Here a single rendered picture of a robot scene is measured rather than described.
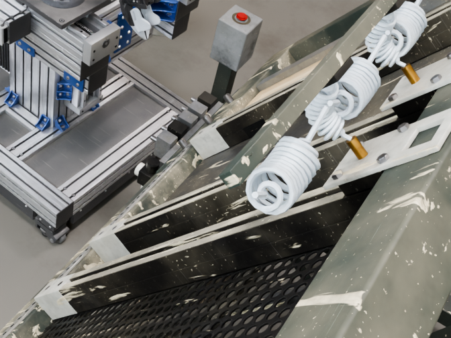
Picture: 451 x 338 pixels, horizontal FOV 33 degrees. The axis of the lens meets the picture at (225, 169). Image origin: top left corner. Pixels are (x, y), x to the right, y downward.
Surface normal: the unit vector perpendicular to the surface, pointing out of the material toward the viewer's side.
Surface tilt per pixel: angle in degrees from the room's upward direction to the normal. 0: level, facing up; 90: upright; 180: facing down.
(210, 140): 90
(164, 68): 0
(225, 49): 90
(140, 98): 0
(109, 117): 0
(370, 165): 57
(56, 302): 90
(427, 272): 33
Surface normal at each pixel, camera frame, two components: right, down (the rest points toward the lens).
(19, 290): 0.20, -0.65
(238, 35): -0.51, 0.57
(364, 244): -0.59, -0.77
